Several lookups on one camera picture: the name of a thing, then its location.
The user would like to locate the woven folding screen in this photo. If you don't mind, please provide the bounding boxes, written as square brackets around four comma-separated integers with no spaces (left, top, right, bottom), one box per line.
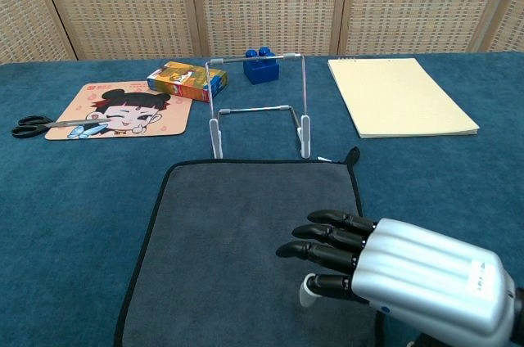
[0,0,524,65]

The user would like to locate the black handled scissors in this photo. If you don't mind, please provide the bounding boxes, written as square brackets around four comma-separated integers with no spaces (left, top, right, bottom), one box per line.
[11,115,102,138]

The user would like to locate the cartoon girl mouse pad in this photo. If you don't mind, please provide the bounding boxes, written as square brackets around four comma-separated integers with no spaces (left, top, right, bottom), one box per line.
[43,80,194,142]

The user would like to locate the metal wire rack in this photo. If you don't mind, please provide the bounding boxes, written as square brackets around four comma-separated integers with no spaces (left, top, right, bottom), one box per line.
[204,52,313,160]

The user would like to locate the teal table cover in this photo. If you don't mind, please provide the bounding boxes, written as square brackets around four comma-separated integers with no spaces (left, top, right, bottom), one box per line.
[0,51,524,347]

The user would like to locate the pale yellow notepad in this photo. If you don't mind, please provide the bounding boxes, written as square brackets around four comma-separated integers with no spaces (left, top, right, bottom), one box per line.
[327,56,481,140]

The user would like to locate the colourful cardboard box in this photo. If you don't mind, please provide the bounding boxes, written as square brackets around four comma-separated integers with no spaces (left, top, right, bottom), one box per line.
[146,61,228,103]

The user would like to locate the blue building block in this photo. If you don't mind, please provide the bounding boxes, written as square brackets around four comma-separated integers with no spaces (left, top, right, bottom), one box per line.
[242,46,281,86]

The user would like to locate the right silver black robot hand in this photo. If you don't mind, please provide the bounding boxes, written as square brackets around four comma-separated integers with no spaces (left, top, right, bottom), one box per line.
[276,210,517,347]

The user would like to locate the grey and blue cloth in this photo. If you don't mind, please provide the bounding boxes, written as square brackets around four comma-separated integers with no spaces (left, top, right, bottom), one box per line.
[113,146,384,347]

